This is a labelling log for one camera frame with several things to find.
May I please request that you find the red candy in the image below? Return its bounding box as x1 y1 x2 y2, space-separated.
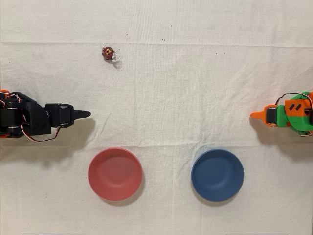
101 43 121 64

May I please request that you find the white tablecloth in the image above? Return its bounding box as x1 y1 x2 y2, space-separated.
0 0 313 235

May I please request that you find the red bowl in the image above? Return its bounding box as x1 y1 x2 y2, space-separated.
87 147 143 202

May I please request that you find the black gripper servo cable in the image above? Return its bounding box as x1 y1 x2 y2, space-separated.
21 122 62 143

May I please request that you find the blue bowl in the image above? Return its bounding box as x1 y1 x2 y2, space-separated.
191 148 245 203

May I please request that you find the black arm servo cable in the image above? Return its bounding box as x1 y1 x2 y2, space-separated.
0 92 28 128

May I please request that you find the orange arm servo cable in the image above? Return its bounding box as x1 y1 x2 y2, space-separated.
274 92 313 110

